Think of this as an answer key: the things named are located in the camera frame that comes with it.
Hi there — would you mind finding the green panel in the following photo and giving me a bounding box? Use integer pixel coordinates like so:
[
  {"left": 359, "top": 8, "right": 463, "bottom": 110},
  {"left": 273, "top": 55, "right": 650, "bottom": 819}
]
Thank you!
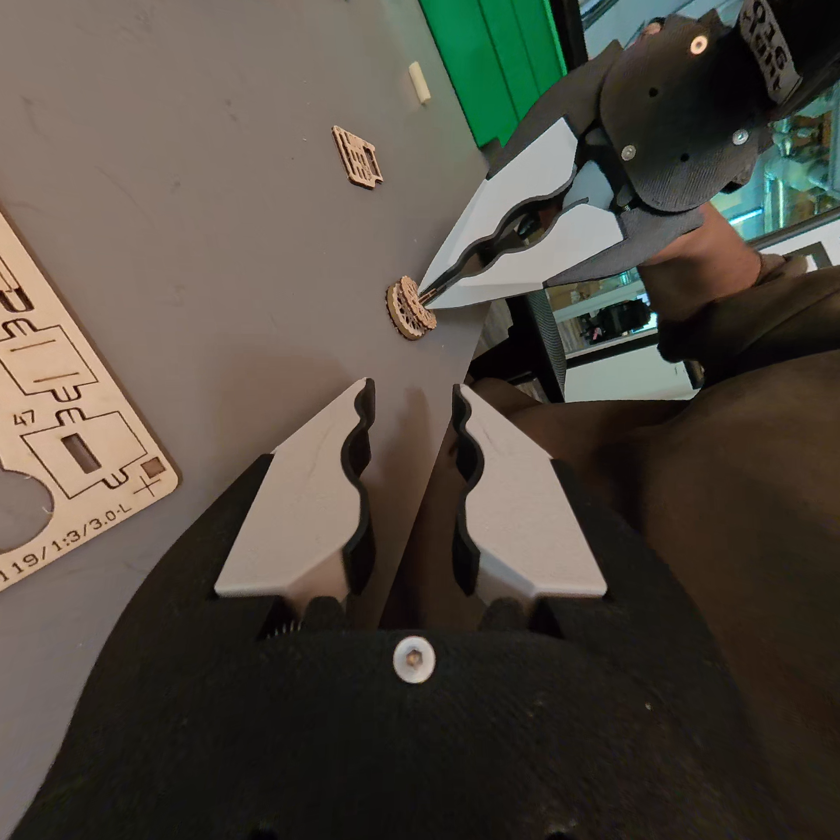
[{"left": 418, "top": 0, "right": 569, "bottom": 151}]

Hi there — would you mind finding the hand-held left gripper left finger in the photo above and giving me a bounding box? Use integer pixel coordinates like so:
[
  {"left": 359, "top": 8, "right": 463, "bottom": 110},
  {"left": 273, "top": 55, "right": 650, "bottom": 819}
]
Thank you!
[{"left": 214, "top": 377, "right": 378, "bottom": 603}]

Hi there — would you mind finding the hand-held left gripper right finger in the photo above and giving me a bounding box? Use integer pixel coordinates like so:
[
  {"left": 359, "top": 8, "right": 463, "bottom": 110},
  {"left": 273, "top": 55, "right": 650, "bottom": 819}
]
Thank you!
[{"left": 451, "top": 384, "right": 608, "bottom": 603}]

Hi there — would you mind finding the small wooden cutout sheet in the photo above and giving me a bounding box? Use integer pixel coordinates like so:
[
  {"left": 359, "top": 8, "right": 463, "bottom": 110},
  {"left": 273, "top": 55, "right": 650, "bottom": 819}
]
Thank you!
[{"left": 331, "top": 125, "right": 385, "bottom": 191}]

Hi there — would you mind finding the wooden sheet with round holes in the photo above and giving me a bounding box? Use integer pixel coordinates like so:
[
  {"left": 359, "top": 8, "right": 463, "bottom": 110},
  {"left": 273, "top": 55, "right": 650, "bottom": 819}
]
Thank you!
[{"left": 0, "top": 210, "right": 181, "bottom": 593}]

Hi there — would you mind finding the glass display case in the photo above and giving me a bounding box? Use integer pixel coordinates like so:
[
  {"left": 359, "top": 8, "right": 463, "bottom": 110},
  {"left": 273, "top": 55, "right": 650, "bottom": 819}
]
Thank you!
[{"left": 709, "top": 85, "right": 840, "bottom": 240}]

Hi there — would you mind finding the black framed white sign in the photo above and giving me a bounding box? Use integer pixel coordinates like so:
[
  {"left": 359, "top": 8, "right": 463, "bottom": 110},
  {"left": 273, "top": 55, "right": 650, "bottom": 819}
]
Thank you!
[{"left": 755, "top": 241, "right": 831, "bottom": 270}]

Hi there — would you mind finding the wooden gear wheel with axle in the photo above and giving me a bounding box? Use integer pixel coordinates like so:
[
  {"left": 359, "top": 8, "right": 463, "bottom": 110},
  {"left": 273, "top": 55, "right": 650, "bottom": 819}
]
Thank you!
[{"left": 385, "top": 274, "right": 439, "bottom": 342}]

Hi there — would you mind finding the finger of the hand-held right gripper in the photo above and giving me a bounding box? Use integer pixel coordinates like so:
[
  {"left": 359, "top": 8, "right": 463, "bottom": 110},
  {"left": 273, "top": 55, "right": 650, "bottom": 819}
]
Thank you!
[
  {"left": 428, "top": 197, "right": 624, "bottom": 309},
  {"left": 417, "top": 118, "right": 584, "bottom": 295}
]

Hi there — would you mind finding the person's right forearm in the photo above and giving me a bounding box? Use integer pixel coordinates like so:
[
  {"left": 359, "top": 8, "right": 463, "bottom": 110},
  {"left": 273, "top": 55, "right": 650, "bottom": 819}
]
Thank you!
[{"left": 640, "top": 203, "right": 840, "bottom": 395}]

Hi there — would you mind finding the white cabinet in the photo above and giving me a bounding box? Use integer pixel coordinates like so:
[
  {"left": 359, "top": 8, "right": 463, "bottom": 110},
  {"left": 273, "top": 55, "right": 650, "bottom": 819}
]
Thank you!
[{"left": 564, "top": 348, "right": 706, "bottom": 403}]

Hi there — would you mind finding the grey desk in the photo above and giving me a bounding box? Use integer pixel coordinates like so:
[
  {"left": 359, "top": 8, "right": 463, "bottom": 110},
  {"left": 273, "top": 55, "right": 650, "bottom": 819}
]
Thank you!
[{"left": 0, "top": 0, "right": 509, "bottom": 840}]

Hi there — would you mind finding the person's brown shirt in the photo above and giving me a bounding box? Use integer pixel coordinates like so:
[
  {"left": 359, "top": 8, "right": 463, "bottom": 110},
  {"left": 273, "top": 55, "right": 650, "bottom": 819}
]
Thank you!
[{"left": 379, "top": 354, "right": 840, "bottom": 840}]

